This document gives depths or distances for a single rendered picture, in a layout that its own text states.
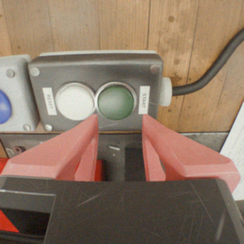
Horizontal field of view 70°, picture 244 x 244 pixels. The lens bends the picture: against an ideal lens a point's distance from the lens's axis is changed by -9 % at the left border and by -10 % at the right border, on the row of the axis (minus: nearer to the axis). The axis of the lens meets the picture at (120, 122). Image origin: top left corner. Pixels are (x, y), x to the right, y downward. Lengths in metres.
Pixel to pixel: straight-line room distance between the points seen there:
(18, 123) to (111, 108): 0.09
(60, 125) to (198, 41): 0.14
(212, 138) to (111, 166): 0.13
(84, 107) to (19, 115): 0.06
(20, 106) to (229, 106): 0.21
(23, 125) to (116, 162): 0.12
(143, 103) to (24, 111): 0.10
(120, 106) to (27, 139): 0.14
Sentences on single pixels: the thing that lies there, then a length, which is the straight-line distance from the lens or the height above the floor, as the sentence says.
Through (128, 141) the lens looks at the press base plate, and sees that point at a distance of 0.22.
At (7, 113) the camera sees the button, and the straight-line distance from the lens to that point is 0.18.
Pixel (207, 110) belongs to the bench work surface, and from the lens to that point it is 0.22.
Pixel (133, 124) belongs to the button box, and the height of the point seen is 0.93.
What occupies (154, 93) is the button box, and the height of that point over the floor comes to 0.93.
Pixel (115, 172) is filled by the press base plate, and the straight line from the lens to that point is 0.26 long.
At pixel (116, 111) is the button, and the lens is 0.15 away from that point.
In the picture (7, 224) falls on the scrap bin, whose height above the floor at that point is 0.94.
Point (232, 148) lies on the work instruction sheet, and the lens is 0.28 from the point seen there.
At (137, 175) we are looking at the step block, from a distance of 0.20.
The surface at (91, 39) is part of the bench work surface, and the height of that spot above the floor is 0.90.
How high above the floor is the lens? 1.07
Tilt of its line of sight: 54 degrees down
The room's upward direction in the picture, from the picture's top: 178 degrees clockwise
